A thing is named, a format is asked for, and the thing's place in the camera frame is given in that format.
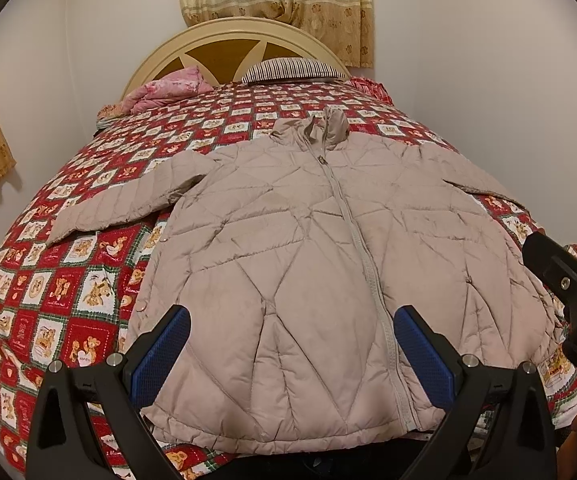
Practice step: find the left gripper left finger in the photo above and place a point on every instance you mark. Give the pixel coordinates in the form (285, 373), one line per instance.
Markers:
(62, 442)

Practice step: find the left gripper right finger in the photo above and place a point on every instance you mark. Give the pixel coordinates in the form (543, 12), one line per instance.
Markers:
(496, 425)

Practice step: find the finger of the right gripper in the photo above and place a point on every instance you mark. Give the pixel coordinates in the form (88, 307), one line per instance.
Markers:
(555, 267)

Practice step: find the beige quilted puffer jacket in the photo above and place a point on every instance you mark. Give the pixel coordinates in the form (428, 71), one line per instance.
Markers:
(292, 253)

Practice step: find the red teddy-bear patchwork bedspread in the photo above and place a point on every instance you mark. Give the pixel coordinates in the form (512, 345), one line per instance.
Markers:
(72, 299)

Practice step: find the red cloth by pillow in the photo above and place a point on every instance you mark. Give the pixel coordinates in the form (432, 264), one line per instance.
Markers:
(372, 88)

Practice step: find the striped pillow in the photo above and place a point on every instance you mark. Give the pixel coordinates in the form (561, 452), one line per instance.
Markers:
(282, 69)

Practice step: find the pink folded blanket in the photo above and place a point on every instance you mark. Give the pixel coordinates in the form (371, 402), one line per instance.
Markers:
(176, 86)

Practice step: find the cream and brown headboard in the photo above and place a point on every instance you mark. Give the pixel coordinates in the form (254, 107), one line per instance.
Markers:
(224, 49)

